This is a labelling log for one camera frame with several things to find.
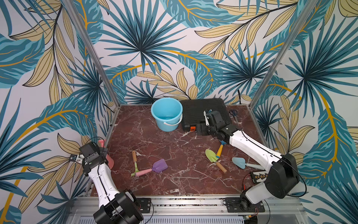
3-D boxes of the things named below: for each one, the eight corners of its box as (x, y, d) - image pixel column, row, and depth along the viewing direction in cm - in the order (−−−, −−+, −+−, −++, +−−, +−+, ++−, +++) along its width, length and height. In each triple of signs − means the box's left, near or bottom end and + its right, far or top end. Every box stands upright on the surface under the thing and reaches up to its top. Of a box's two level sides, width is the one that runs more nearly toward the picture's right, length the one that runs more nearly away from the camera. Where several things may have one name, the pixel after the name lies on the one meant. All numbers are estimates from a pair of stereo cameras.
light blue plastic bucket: (152, 136, 102) (148, 121, 88) (156, 113, 115) (153, 97, 101) (182, 136, 102) (183, 121, 88) (182, 114, 116) (182, 97, 102)
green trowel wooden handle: (220, 176, 86) (220, 174, 84) (203, 152, 95) (204, 150, 93) (226, 172, 87) (227, 170, 85) (209, 148, 97) (210, 147, 95)
